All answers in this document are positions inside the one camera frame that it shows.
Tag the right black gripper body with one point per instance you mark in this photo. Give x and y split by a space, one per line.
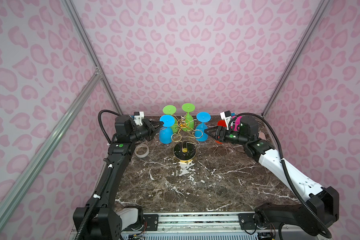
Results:
232 136

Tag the blue wine glass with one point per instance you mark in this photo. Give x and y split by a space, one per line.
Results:
203 118
165 134

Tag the back green wine glass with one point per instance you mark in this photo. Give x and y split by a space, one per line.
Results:
189 120

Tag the green wine glass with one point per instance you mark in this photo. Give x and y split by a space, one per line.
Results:
189 120
171 110

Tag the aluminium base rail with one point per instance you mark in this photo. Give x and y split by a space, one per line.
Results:
186 226

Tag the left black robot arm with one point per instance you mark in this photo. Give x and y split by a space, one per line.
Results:
108 186

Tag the pink rectangular block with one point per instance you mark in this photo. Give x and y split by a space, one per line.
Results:
262 136

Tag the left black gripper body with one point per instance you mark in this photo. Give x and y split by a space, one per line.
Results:
145 131

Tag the red wine glass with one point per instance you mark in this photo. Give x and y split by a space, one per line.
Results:
220 124

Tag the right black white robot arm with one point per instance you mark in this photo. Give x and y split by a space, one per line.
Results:
318 207

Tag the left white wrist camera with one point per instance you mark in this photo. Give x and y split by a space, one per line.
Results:
138 118

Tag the magenta wine glass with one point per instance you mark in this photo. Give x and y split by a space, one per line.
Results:
235 125

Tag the gold wire glass rack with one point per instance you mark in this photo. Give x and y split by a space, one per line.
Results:
185 148

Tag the clear tape roll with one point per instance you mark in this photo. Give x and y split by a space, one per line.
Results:
142 151

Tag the left green wine glass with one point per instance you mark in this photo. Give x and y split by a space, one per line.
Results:
171 110

